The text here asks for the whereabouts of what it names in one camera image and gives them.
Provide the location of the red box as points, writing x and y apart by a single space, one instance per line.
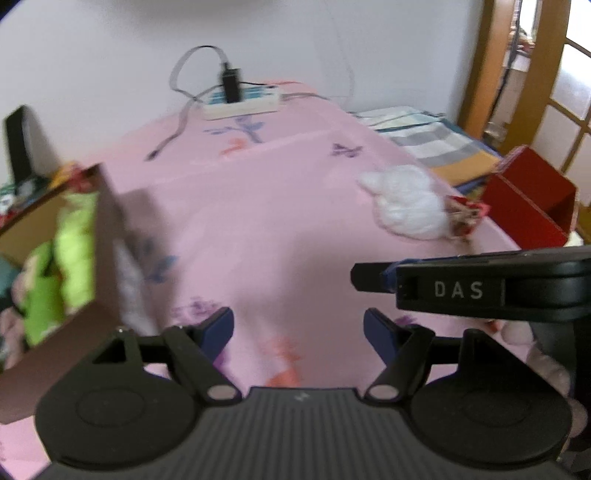
521 207

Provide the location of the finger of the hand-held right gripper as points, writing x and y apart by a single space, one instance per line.
369 277

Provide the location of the striped folded blanket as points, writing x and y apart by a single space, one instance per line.
438 143

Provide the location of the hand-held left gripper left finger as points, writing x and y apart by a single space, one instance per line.
217 330

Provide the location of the brown cardboard box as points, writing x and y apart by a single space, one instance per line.
111 240

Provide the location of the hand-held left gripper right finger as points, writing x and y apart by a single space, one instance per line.
378 332

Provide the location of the white fluffy plush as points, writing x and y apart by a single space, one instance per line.
406 203

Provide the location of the yellow-green cloth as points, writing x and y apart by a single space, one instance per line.
76 240

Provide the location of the white power strip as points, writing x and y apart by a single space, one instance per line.
244 104

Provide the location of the green plush toy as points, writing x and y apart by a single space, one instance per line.
46 295

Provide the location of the pink printed bedsheet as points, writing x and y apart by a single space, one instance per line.
277 207

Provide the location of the black smartphone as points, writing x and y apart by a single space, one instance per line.
21 138

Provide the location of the black charger plug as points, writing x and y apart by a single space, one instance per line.
231 85

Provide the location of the wooden door frame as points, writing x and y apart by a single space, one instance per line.
540 55

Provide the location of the pale pink grey plush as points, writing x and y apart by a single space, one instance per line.
549 364

